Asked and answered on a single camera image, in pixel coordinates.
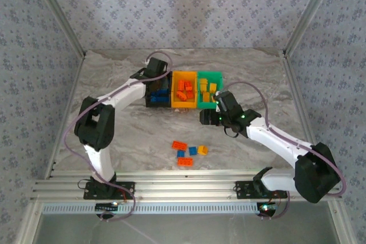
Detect yellow plastic bin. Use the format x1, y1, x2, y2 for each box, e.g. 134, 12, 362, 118
170, 70, 200, 110

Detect black plastic bin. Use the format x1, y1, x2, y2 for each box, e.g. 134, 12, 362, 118
145, 71, 174, 108

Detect green plastic bin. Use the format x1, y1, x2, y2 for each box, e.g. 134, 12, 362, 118
196, 71, 224, 110

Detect black controller board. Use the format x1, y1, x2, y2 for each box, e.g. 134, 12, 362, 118
256, 202, 279, 217
95, 202, 120, 211

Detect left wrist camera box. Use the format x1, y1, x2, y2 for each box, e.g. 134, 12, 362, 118
146, 57, 169, 78

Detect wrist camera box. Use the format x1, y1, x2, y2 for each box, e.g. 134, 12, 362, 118
214, 90, 240, 113
146, 57, 169, 78

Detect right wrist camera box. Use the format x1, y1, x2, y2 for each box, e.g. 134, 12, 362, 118
214, 90, 240, 113

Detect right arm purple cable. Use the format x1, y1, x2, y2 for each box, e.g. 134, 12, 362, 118
216, 81, 347, 221

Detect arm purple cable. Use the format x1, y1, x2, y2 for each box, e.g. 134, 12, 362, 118
62, 51, 174, 223
216, 81, 347, 221

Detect aluminium table edge rail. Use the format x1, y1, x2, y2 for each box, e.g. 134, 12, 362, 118
47, 169, 327, 179

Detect aluminium table side rail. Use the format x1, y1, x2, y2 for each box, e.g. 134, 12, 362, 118
45, 51, 87, 178
282, 51, 328, 178

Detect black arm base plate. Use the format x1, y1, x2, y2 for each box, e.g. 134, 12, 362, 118
83, 182, 136, 200
234, 181, 288, 199

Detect wide aluminium mounting rail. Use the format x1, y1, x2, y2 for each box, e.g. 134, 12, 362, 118
30, 178, 343, 202

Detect grey slotted cable duct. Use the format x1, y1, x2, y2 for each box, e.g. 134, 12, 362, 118
41, 201, 260, 215

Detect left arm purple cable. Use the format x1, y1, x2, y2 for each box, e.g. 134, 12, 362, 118
62, 51, 174, 223

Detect aluminium frame post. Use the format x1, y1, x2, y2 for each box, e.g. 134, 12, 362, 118
27, 0, 87, 57
283, 0, 341, 56

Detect aluminium frame leg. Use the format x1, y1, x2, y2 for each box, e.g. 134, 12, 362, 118
15, 201, 43, 244
328, 200, 355, 244

